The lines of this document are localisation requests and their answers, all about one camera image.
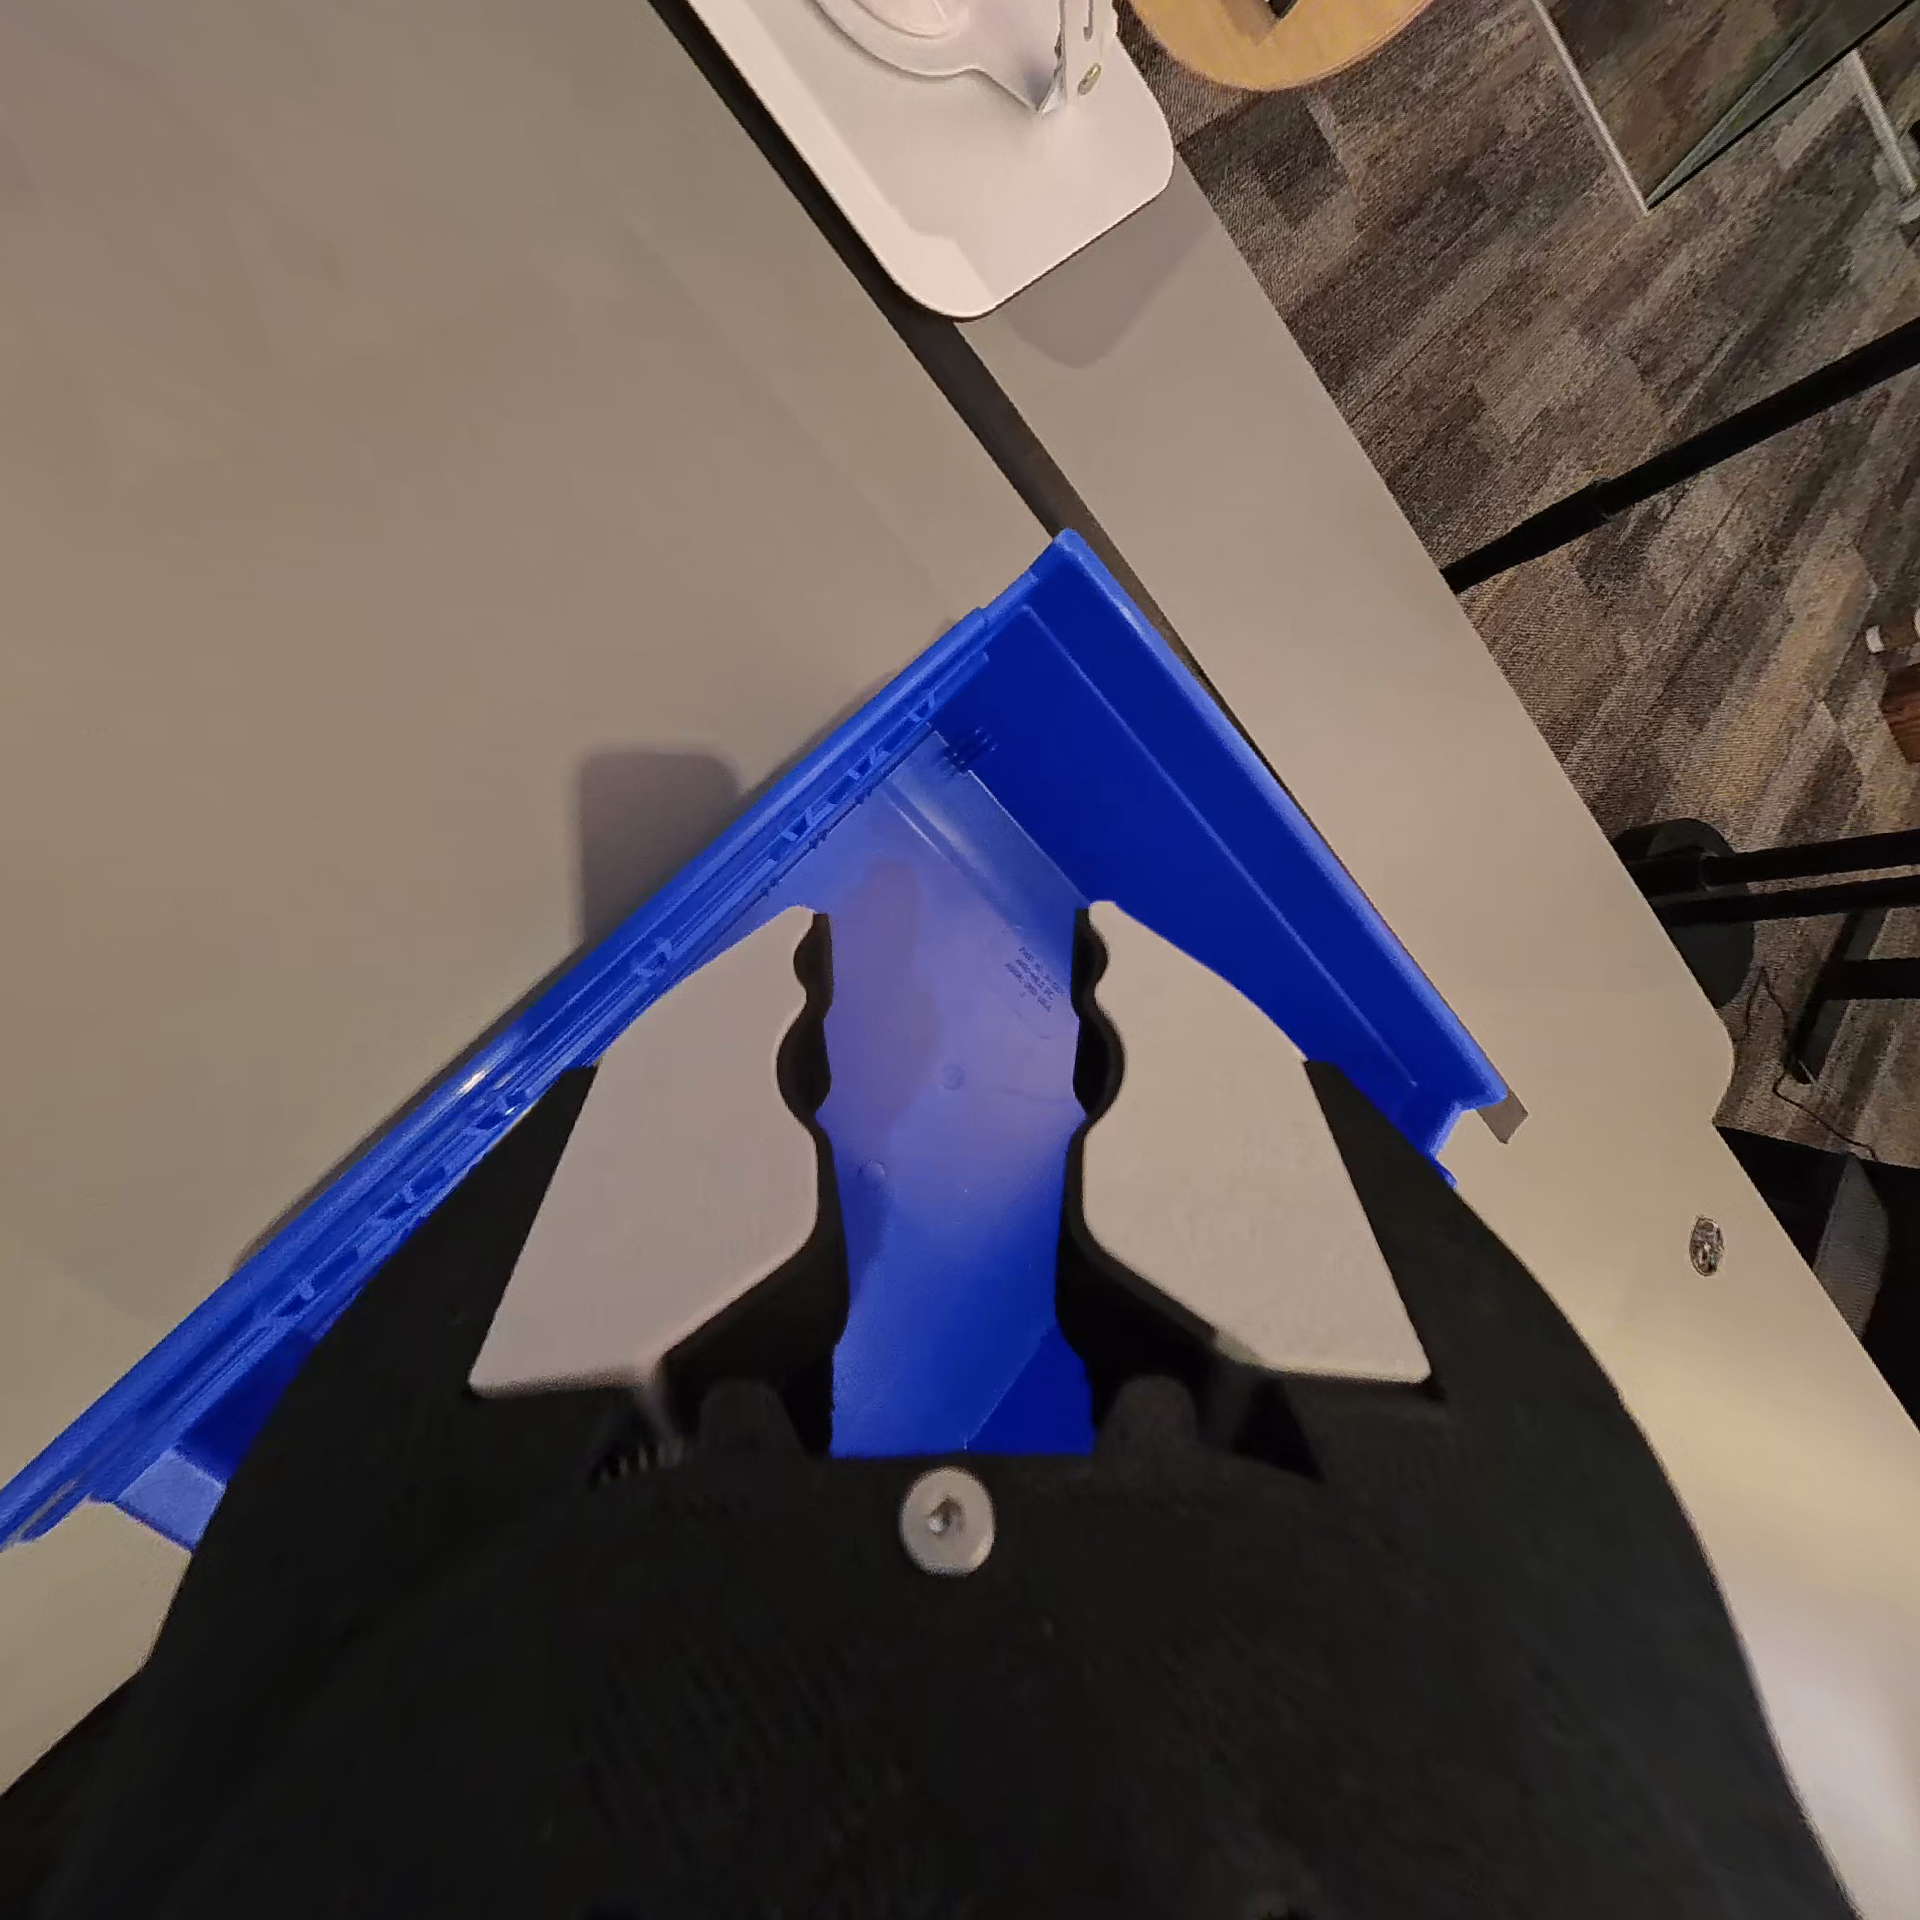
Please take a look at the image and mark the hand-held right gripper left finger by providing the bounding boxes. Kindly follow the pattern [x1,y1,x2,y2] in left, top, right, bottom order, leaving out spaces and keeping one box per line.
[468,902,848,1442]

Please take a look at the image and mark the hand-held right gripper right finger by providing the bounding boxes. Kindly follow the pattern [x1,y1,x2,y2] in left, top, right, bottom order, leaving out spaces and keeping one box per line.
[1053,900,1440,1450]

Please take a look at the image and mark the blue plastic bin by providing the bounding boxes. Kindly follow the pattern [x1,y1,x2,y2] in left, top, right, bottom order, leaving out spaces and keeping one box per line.
[0,528,1508,1554]

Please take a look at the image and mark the black stand base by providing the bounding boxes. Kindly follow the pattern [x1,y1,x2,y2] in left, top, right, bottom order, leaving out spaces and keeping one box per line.
[1615,815,1920,1082]

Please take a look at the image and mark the black rubber strip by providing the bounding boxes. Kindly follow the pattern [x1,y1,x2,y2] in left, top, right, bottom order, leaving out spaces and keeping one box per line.
[647,0,1528,1149]

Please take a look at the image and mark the grey framed panel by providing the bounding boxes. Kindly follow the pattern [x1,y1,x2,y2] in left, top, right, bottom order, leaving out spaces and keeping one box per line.
[1528,0,1920,212]

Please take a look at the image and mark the black floor cable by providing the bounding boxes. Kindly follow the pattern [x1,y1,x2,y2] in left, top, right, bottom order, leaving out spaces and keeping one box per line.
[1755,967,1884,1164]

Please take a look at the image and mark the black metal frame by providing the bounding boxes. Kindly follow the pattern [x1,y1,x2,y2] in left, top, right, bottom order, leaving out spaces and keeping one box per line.
[1440,322,1920,594]

